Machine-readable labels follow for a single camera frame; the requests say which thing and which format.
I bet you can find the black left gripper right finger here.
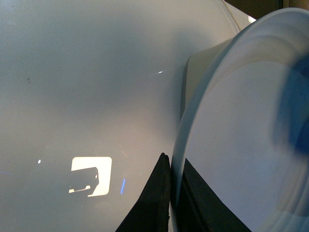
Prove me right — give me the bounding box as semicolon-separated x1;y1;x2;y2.
177;160;250;232

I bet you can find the grey round plate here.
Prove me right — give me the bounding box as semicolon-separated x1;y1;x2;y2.
171;8;309;232

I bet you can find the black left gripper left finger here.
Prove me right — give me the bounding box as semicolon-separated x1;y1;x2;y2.
117;153;171;232

